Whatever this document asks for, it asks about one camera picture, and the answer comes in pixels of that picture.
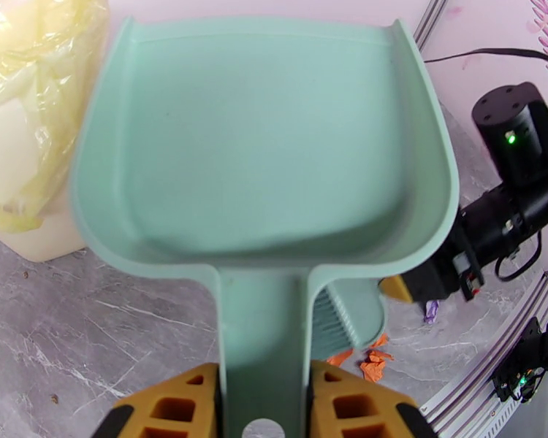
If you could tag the aluminium corner post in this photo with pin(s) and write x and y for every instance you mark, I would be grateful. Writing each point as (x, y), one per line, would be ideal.
(431, 21)

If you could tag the cream plastic trash bin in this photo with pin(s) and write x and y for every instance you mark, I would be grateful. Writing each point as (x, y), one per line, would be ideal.
(41, 245)

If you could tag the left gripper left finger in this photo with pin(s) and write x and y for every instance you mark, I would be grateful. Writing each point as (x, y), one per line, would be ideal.
(173, 405)

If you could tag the aluminium mounting rail frame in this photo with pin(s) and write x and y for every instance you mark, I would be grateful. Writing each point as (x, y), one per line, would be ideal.
(475, 386)

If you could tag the yellow plastic bin bag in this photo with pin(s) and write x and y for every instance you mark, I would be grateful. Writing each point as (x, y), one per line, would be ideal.
(27, 40)

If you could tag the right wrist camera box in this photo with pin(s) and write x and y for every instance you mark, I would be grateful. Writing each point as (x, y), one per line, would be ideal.
(470, 277)

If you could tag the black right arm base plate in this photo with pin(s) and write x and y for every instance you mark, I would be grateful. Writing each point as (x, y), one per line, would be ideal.
(516, 350)

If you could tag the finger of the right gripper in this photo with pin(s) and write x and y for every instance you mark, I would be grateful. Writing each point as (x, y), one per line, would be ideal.
(397, 290)

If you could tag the mint green hand brush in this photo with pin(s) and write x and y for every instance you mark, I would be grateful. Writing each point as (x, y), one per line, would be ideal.
(347, 313)

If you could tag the purple paper scrap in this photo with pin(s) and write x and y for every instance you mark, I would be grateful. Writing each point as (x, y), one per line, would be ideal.
(431, 311)

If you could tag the mint green dustpan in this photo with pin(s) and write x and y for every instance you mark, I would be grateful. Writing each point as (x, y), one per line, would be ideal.
(255, 154)

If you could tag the orange paper scrap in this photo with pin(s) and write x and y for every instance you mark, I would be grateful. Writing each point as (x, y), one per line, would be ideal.
(380, 341)
(374, 366)
(340, 357)

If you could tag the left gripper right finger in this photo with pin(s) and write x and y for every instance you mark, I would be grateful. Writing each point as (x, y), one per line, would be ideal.
(356, 405)

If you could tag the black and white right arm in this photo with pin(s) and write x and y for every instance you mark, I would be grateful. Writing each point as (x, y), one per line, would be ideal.
(520, 131)

